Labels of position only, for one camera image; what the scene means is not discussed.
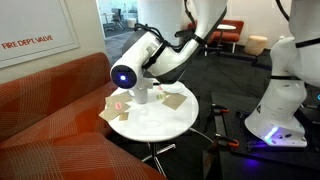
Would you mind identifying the white square column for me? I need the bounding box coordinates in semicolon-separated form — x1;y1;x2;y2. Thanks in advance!
137;0;186;38

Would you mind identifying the orange handled black clamp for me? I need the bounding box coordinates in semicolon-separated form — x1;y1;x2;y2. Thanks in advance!
203;133;241;174
203;103;231;133

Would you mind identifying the beige round pouf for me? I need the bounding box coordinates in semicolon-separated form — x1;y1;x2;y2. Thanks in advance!
243;34;269;57

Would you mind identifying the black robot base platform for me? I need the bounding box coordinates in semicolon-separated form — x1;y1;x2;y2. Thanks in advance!
202;91;320;180

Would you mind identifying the fire dept valve wall sign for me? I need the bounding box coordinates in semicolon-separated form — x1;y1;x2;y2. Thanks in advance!
0;0;81;70

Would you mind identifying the white round plate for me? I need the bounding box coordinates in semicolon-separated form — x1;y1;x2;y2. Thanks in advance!
161;81;186;95

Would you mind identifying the brown paper napkin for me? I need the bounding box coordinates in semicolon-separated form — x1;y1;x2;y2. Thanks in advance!
161;92;189;111

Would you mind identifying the orange patterned sofa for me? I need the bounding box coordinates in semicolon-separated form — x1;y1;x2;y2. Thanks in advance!
0;51;168;180

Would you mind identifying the dark office chair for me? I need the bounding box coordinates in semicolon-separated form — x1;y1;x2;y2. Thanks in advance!
110;7;127;32

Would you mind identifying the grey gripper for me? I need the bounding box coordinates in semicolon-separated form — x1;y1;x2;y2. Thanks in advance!
134;78;155;91

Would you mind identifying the white round pouf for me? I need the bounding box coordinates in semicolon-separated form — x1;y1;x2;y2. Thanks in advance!
126;17;139;30

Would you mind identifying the yellow green tea bag packet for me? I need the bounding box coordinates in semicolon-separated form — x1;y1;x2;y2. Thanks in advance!
155;93;171;101

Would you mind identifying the white ceramic mug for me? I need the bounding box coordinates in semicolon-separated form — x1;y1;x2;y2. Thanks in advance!
127;86;150;105

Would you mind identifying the small round white table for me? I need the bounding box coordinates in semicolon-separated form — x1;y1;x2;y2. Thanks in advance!
215;23;237;48

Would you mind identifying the brown paper envelope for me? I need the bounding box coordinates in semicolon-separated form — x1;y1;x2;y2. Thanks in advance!
98;104;124;123

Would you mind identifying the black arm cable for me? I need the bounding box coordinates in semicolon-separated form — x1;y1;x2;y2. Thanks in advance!
132;0;202;48

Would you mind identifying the white cable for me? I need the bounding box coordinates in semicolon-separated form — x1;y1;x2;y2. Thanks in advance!
189;127;215;145

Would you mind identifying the small brown printed card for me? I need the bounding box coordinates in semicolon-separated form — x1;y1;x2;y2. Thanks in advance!
118;111;130;122

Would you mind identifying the chrome table pedestal base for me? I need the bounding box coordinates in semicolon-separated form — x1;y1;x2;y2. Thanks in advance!
141;141;178;178

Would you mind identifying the orange lounge sofa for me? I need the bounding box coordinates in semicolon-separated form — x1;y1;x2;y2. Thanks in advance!
186;18;245;55

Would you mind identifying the brown envelope with pink note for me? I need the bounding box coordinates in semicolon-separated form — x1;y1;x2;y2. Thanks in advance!
104;92;133;113

